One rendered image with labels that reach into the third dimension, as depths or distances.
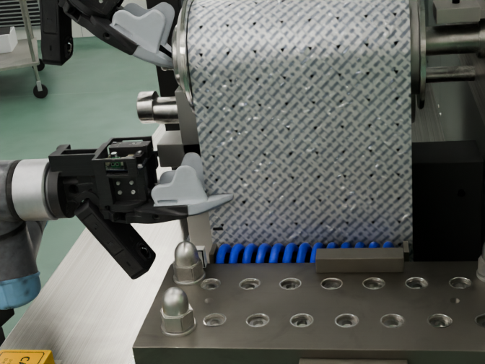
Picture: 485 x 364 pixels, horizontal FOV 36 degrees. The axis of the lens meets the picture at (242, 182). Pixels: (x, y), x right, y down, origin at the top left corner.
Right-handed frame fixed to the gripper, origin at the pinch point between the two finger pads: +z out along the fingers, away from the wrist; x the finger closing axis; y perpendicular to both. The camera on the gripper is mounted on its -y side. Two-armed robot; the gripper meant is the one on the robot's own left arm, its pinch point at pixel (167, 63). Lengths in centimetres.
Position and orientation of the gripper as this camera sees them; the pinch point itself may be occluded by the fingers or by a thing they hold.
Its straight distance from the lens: 92.2
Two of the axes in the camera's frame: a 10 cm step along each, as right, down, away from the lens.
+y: 5.5, -7.2, -4.2
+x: 1.5, -4.1, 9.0
